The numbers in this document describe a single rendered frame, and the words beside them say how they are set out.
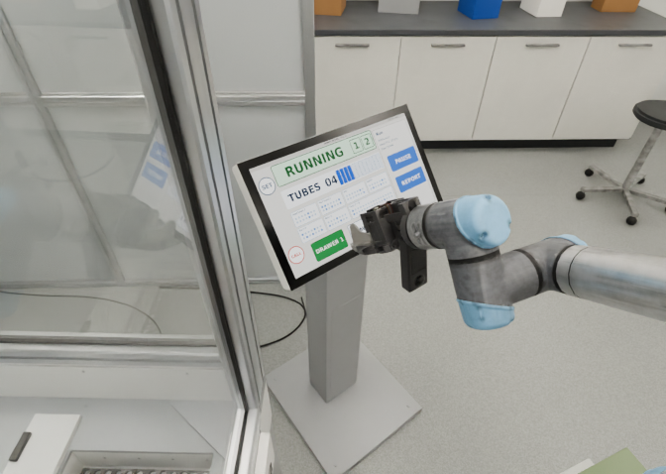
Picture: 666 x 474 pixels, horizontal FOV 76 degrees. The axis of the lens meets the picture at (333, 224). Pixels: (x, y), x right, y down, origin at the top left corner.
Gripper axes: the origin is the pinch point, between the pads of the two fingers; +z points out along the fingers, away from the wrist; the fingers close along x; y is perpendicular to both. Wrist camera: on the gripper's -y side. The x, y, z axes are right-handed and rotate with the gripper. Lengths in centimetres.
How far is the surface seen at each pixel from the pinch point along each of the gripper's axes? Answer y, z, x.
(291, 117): 41, 73, -35
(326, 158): 19.9, 14.8, -8.1
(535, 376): -99, 52, -87
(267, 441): -23.1, -1.4, 34.0
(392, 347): -69, 88, -46
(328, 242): 1.0, 14.7, 0.1
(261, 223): 11.6, 15.5, 13.5
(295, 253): 2.2, 14.7, 8.9
